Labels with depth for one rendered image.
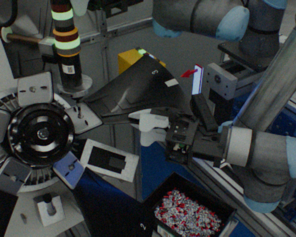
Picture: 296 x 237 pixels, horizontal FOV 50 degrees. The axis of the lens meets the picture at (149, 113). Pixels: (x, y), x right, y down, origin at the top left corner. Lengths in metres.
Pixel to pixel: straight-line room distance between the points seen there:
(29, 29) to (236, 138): 0.47
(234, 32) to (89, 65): 0.96
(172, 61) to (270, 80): 1.20
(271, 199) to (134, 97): 0.37
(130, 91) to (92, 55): 0.79
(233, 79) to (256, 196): 0.58
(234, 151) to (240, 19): 0.27
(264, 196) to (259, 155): 0.11
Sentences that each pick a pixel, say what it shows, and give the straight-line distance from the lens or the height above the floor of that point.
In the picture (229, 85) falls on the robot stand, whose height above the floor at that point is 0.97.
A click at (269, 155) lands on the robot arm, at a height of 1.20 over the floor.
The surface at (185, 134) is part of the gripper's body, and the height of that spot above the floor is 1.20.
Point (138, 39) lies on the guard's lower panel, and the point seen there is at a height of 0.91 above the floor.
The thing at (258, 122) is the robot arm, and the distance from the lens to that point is 0.73.
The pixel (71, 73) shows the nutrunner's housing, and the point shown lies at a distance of 0.63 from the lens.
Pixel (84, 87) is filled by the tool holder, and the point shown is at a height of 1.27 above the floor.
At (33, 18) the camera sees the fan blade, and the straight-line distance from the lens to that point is 0.72.
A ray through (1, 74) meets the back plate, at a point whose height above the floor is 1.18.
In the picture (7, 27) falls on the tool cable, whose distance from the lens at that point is 0.69.
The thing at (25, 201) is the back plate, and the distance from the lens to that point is 0.92.
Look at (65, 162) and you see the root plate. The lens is 0.70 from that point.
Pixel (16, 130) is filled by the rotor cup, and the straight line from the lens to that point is 0.62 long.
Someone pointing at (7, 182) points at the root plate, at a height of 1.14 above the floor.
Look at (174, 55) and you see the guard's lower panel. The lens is 1.85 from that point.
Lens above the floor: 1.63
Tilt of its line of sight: 39 degrees down
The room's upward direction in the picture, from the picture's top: straight up
